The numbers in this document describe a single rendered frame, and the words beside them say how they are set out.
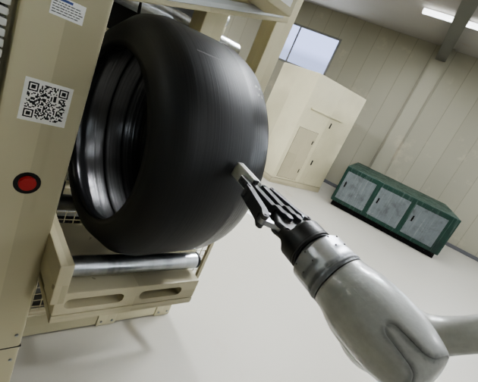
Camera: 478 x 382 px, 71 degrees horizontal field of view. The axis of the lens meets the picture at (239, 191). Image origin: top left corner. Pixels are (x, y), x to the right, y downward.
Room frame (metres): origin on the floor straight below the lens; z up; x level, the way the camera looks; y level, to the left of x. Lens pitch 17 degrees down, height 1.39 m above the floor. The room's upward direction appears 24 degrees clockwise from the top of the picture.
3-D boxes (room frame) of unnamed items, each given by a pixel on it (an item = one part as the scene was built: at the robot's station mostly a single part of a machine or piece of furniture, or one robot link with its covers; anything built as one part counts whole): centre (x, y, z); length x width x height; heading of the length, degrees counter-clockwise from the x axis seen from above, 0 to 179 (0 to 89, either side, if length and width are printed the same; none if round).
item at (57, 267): (0.68, 0.38, 0.90); 0.40 x 0.03 x 0.10; 45
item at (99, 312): (0.80, 0.25, 0.80); 0.37 x 0.36 x 0.02; 45
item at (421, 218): (6.74, -2.89, 0.40); 2.02 x 1.85 x 0.80; 70
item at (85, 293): (0.70, 0.15, 0.83); 0.36 x 0.09 x 0.06; 135
